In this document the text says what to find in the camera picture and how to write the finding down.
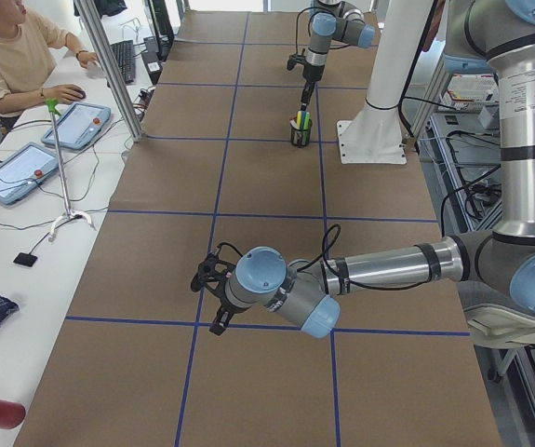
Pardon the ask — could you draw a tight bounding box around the blue teach pendant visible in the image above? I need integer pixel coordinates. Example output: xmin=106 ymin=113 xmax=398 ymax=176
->
xmin=0 ymin=142 xmax=59 ymax=205
xmin=47 ymin=101 xmax=111 ymax=151

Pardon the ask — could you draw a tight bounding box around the black computer mouse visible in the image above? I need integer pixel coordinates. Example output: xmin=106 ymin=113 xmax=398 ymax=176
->
xmin=71 ymin=88 xmax=87 ymax=100

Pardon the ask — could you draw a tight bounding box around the black mesh pen cup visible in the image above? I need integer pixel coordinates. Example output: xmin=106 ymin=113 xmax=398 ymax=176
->
xmin=289 ymin=119 xmax=313 ymax=147

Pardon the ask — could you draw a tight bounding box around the near blue teach pendant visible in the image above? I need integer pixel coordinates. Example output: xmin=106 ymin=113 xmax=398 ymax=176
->
xmin=0 ymin=142 xmax=59 ymax=205

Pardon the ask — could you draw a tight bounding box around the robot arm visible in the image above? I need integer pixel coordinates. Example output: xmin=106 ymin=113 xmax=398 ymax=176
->
xmin=287 ymin=1 xmax=375 ymax=112
xmin=191 ymin=1 xmax=535 ymax=338

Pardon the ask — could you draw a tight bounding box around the black keyboard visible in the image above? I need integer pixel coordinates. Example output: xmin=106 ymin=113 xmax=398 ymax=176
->
xmin=110 ymin=40 xmax=136 ymax=84

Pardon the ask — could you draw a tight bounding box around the aluminium frame post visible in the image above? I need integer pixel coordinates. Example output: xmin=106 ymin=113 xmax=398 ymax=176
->
xmin=74 ymin=0 xmax=143 ymax=142

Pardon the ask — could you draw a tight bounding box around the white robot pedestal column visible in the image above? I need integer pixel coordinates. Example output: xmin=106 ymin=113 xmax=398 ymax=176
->
xmin=338 ymin=0 xmax=436 ymax=165

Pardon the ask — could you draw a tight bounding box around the small black square pad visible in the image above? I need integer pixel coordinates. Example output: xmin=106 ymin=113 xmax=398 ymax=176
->
xmin=13 ymin=252 xmax=38 ymax=268

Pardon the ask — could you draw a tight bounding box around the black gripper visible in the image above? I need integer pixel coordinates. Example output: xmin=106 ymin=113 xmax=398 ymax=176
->
xmin=209 ymin=299 xmax=237 ymax=335
xmin=300 ymin=64 xmax=324 ymax=111

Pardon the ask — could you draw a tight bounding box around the person in beige shirt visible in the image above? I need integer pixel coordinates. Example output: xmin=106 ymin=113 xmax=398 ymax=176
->
xmin=0 ymin=1 xmax=99 ymax=133

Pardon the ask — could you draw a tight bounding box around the far blue teach pendant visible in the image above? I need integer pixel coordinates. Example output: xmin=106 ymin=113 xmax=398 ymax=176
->
xmin=47 ymin=101 xmax=111 ymax=151

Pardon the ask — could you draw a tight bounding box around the silver reacher grabber tool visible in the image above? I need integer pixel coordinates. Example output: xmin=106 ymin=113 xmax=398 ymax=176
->
xmin=45 ymin=98 xmax=95 ymax=242

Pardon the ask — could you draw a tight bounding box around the green highlighter pen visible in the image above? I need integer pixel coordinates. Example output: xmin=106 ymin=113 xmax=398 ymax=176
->
xmin=301 ymin=114 xmax=310 ymax=130

